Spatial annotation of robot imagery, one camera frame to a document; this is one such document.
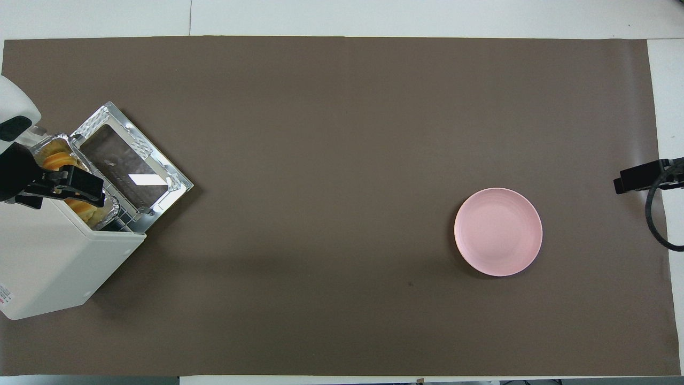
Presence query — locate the cream toaster oven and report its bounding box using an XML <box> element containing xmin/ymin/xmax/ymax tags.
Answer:
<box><xmin>0</xmin><ymin>126</ymin><xmax>147</xmax><ymax>321</ymax></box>

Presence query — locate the golden bread loaf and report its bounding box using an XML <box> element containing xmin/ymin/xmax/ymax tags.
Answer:
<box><xmin>42</xmin><ymin>151</ymin><xmax>100</xmax><ymax>223</ymax></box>

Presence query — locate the glass oven door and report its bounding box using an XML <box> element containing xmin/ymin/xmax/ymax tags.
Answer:
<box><xmin>69</xmin><ymin>102</ymin><xmax>194</xmax><ymax>234</ymax></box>

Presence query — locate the aluminium foil tray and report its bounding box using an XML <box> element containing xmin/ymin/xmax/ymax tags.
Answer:
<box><xmin>29</xmin><ymin>133</ymin><xmax>121</xmax><ymax>232</ymax></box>

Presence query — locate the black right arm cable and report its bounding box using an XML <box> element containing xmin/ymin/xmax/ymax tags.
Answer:
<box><xmin>645</xmin><ymin>160</ymin><xmax>684</xmax><ymax>252</ymax></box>

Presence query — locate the brown table mat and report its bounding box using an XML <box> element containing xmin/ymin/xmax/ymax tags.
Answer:
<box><xmin>0</xmin><ymin>36</ymin><xmax>682</xmax><ymax>376</ymax></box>

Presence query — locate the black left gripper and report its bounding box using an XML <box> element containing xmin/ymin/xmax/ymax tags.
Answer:
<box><xmin>0</xmin><ymin>143</ymin><xmax>106</xmax><ymax>210</ymax></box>

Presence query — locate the pink round plate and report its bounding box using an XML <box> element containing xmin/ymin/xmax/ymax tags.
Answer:
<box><xmin>454</xmin><ymin>188</ymin><xmax>543</xmax><ymax>277</ymax></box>

